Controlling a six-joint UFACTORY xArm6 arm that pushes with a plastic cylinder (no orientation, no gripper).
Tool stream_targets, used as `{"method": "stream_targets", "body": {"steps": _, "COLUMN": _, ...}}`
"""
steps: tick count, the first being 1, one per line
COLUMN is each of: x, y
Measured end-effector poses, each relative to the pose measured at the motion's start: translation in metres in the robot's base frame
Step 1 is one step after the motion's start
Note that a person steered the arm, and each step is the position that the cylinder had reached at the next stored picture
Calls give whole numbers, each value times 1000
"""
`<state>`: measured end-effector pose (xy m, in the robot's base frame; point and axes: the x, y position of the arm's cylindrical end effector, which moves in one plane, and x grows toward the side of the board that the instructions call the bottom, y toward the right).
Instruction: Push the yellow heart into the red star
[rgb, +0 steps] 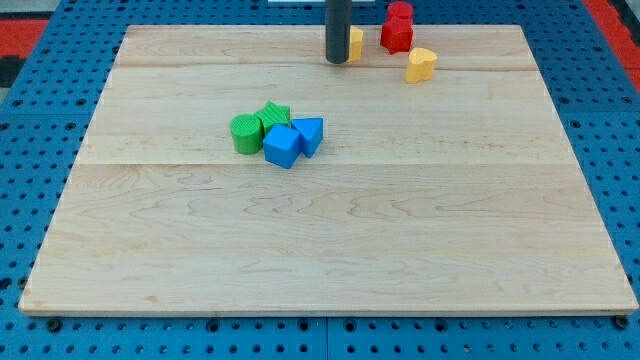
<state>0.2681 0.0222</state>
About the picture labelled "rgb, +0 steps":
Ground green star block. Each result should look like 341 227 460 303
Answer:
254 101 291 135

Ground yellow heart block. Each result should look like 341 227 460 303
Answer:
405 47 438 83

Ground green cylinder block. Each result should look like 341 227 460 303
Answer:
230 114 263 155

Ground red star block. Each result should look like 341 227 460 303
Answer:
380 17 413 54

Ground blue triangle block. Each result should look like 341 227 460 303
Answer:
291 117 324 158

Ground light wooden board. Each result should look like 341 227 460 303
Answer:
19 25 638 317

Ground red cylinder block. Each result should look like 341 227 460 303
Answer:
386 1 414 22

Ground blue cube block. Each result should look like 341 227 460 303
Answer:
263 124 301 169

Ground yellow block behind rod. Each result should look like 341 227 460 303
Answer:
347 25 364 63

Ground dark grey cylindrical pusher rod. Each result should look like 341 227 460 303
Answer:
325 0 352 64

